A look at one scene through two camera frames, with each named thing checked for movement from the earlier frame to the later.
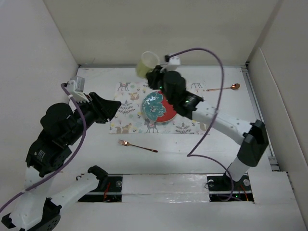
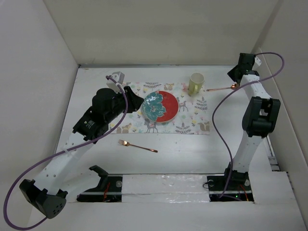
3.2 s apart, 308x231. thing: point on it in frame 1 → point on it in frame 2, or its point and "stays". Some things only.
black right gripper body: (157, 82) → (231, 73)
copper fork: (123, 142) stays
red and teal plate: (157, 108) stays
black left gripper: (106, 109) → (134, 101)
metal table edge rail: (132, 65) stays
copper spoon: (234, 86) stays
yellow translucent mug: (148, 61) → (195, 83)
